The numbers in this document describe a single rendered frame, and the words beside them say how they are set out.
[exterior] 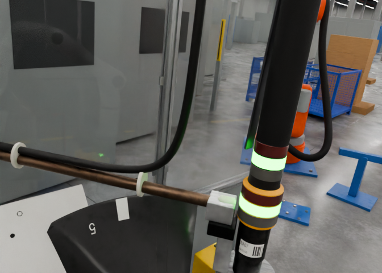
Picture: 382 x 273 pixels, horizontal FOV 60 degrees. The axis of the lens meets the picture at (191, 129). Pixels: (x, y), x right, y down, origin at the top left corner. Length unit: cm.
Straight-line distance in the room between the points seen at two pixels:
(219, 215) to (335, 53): 815
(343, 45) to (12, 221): 809
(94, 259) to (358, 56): 803
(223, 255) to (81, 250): 23
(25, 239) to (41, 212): 5
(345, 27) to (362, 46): 282
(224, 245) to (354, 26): 1069
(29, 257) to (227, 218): 44
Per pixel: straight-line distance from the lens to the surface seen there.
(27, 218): 72
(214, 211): 37
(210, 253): 105
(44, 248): 72
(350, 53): 837
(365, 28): 1091
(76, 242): 54
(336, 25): 1112
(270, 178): 34
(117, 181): 40
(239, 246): 39
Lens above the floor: 174
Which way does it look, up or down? 19 degrees down
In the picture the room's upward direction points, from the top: 7 degrees clockwise
